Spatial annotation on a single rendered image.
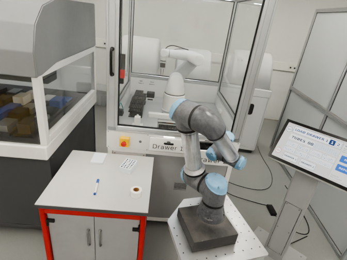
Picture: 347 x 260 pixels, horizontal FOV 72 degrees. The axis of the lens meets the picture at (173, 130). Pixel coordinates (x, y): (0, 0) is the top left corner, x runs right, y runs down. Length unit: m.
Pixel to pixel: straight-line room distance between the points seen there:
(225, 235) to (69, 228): 0.91
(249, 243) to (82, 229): 0.96
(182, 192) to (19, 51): 1.53
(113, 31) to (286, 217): 1.81
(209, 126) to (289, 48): 4.36
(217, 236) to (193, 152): 0.43
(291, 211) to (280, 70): 3.61
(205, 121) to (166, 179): 1.15
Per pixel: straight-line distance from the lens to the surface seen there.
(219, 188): 1.23
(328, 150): 1.83
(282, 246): 2.29
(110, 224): 1.57
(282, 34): 5.16
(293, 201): 2.03
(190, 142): 1.13
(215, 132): 1.00
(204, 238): 1.27
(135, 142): 1.85
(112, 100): 1.75
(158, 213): 2.30
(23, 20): 1.62
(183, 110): 1.03
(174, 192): 2.13
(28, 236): 2.46
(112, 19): 1.65
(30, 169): 2.02
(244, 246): 1.40
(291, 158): 1.80
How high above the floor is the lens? 1.77
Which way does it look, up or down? 26 degrees down
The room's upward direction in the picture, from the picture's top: 7 degrees clockwise
